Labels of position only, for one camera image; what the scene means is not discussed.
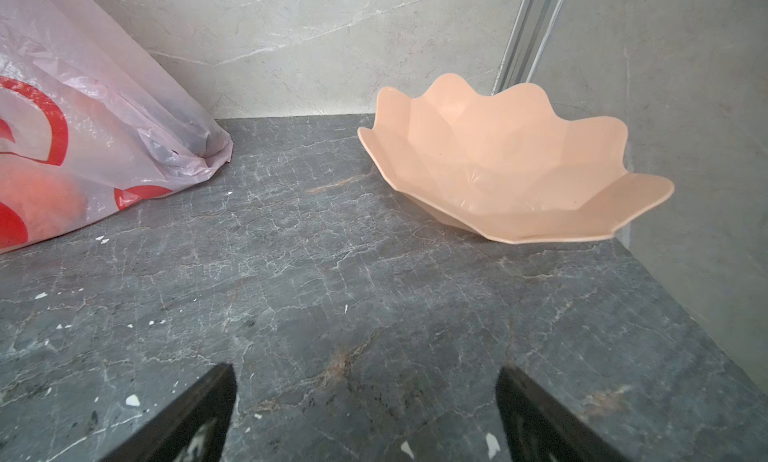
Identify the aluminium frame post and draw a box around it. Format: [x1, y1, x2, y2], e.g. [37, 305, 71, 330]
[492, 0, 565, 94]

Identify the peach scalloped plastic bowl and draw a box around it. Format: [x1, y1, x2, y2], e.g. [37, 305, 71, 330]
[358, 74, 674, 244]

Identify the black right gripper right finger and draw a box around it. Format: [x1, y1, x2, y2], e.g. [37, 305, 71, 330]
[495, 366, 627, 462]

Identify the pink printed plastic bag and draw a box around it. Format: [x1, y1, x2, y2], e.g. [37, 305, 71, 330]
[1, 0, 233, 252]

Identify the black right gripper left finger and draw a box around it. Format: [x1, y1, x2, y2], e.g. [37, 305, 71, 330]
[103, 363, 237, 462]

